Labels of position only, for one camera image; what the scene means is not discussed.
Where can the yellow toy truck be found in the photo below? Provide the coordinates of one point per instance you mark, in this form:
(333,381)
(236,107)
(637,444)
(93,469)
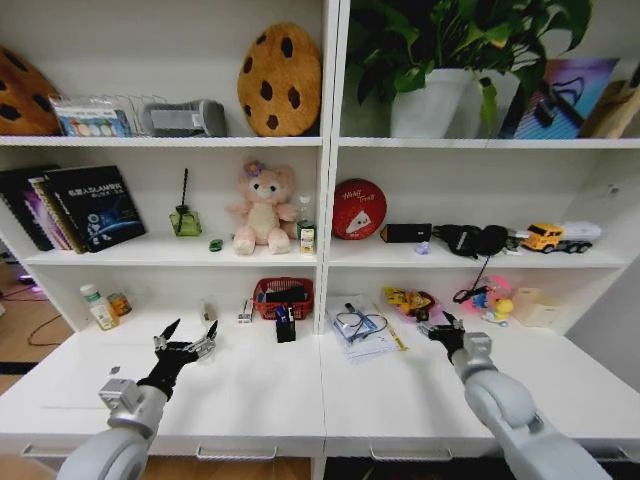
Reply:
(545,236)

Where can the box with coloured dots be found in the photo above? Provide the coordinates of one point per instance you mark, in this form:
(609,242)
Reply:
(90,120)

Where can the colourful framed print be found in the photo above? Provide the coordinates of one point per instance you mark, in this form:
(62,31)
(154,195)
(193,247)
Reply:
(570,95)

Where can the small green toy car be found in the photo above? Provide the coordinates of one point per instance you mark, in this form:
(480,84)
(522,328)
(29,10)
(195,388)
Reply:
(216,244)

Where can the small white yellow carton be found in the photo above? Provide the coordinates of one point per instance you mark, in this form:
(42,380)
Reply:
(308,242)

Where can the black plain book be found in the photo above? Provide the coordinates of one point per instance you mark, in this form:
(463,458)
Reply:
(20,200)

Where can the black book with earth print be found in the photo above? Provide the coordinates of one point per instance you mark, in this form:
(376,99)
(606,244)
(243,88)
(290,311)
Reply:
(97,207)

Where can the small amber jar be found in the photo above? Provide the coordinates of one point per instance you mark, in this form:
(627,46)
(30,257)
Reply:
(120,304)

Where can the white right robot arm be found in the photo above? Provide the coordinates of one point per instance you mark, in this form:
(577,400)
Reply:
(495,395)

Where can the black items in basket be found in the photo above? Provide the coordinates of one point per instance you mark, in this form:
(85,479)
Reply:
(285,295)

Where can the clear document bag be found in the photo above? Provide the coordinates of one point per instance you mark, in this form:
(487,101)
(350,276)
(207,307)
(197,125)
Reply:
(370,340)

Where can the small purple object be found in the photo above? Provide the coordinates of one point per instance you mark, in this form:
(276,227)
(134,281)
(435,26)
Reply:
(423,248)

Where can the small grey scrap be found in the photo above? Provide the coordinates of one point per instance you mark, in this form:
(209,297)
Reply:
(115,370)

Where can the red round tin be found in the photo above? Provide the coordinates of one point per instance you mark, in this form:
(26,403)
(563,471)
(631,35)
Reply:
(359,210)

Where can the beige cardboard box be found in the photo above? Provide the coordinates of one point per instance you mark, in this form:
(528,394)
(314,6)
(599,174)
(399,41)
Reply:
(535,307)

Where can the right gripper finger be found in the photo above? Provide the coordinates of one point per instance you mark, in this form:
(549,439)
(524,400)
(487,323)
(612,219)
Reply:
(427,331)
(454,322)

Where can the white bottle green cap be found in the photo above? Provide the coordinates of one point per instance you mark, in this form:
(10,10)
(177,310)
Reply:
(100,310)

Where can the green leafy plant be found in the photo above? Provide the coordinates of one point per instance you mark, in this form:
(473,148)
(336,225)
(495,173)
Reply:
(440,35)

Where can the white plant pot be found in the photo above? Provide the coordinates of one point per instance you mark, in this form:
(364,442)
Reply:
(430,105)

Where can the red plastic basket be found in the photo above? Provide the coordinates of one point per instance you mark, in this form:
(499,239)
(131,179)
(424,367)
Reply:
(305,300)

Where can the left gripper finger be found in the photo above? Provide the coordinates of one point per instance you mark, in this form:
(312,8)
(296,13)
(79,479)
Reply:
(207,345)
(166,338)

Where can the colourful duck toy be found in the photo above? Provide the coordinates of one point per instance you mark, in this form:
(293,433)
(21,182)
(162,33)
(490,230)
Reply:
(495,302)

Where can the white shelf unit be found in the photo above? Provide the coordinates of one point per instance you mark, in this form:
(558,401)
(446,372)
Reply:
(327,165)

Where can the purple spiral book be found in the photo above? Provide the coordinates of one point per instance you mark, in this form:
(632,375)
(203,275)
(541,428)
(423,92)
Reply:
(45,215)

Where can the pink plush toy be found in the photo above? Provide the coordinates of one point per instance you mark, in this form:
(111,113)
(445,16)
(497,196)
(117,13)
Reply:
(262,210)

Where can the small clear container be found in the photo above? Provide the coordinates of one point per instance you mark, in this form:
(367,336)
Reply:
(207,311)

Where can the black round case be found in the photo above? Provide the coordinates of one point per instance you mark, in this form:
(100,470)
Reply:
(492,239)

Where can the light wooden object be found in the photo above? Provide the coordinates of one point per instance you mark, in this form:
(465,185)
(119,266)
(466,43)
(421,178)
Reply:
(612,112)

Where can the black feather pen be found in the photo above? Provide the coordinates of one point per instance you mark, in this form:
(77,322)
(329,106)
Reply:
(185,187)

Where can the clear bottle with green label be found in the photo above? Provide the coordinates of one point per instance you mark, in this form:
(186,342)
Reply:
(305,212)

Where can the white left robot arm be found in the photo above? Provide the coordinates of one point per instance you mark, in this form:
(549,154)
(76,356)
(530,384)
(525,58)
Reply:
(115,450)

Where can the grey ribbed device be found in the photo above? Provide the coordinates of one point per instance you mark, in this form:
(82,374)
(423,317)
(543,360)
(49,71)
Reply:
(185,117)

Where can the yellow snack bag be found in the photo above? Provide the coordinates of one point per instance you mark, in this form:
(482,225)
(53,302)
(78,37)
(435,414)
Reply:
(407,300)

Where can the black rectangular box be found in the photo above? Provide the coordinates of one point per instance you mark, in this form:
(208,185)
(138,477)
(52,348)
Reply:
(407,233)

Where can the brown cookie plush pillow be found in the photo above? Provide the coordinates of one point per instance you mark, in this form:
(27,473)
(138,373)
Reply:
(280,80)
(20,95)

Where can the green glass ink bottle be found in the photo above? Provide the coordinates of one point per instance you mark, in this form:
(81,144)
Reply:
(185,222)

